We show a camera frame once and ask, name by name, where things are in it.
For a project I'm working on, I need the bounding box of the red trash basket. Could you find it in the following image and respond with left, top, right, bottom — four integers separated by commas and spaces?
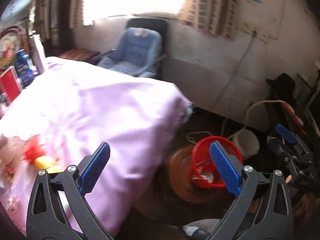
189, 136, 243, 189

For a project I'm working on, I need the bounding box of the person's right hand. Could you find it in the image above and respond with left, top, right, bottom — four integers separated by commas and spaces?
285, 175, 292, 184

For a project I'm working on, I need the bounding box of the white bucket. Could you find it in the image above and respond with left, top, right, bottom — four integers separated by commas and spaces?
232, 129, 260, 160

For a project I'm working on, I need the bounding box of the round wooden stool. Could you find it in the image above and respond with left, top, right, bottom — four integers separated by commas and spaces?
166, 143, 241, 205

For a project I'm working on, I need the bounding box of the purple tablecloth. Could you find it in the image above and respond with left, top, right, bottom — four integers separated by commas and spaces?
1, 57, 191, 236

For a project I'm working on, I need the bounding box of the red yarn pompom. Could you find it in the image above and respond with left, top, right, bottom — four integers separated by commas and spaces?
22, 134, 46, 164

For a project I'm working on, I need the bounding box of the blue fish oil bottle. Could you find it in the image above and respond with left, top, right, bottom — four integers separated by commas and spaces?
14, 49, 35, 88

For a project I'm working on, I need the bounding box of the red box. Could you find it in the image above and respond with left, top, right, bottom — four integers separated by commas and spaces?
1, 66, 22, 102

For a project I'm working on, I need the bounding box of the silver metal bottle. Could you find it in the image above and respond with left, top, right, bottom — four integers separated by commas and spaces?
29, 34, 47, 74

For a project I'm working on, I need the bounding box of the blue cushioned chair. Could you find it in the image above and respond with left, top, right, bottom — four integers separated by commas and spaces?
89, 17, 168, 78

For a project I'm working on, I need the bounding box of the decorative fruit basket plate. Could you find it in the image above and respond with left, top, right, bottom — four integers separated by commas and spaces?
1, 25, 30, 71

